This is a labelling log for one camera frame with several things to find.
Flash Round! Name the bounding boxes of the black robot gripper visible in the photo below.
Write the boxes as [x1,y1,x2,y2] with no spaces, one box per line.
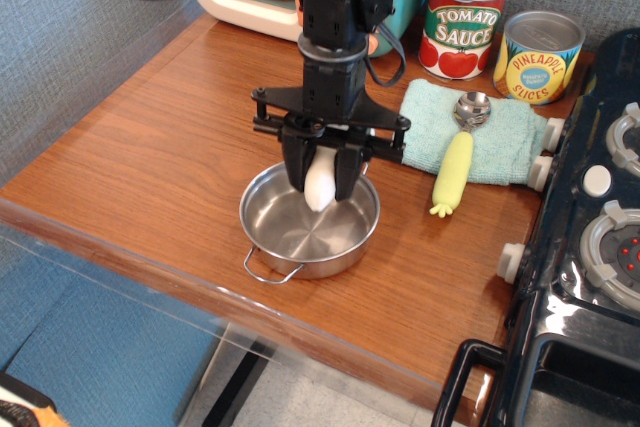
[251,41,410,202]

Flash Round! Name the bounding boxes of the white plush mushroom brown cap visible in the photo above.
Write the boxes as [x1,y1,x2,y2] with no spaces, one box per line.
[303,145,339,213]

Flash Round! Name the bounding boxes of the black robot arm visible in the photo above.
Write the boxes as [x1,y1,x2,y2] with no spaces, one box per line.
[252,0,411,201]

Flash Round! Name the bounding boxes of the stainless steel pot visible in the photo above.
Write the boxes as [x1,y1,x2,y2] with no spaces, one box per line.
[239,163,381,285]

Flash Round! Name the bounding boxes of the teal folded cloth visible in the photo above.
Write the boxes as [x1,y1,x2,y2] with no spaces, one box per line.
[400,79,547,186]

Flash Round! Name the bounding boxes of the tomato sauce can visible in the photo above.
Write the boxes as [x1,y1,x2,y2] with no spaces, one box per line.
[419,0,506,80]

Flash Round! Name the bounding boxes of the pineapple slices can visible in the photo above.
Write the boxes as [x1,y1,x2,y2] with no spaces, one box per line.
[493,11,585,106]

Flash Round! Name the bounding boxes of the black toy stove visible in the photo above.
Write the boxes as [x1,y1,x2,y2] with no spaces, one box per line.
[432,28,639,426]

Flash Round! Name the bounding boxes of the orange plush object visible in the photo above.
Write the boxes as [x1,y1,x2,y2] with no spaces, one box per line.
[0,374,71,427]

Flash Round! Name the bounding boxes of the yellow handled metal scoop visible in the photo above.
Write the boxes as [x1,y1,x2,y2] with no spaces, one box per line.
[429,91,492,218]

